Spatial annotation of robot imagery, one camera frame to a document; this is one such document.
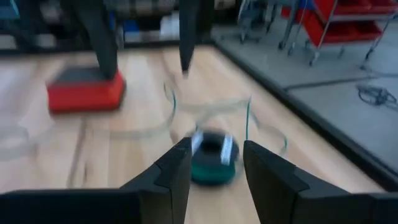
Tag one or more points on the metal rack with red bins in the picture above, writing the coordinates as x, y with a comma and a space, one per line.
339, 28

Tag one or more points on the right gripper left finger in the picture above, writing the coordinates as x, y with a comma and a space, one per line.
140, 202

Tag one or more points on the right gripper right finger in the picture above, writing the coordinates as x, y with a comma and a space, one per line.
286, 199

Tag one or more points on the red box with black base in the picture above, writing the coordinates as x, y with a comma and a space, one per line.
84, 93

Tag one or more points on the black plastic spool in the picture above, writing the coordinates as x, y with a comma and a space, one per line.
213, 149

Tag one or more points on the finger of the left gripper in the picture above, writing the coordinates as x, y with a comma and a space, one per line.
188, 31
93, 37

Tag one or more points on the grey office chair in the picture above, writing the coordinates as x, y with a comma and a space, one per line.
255, 18

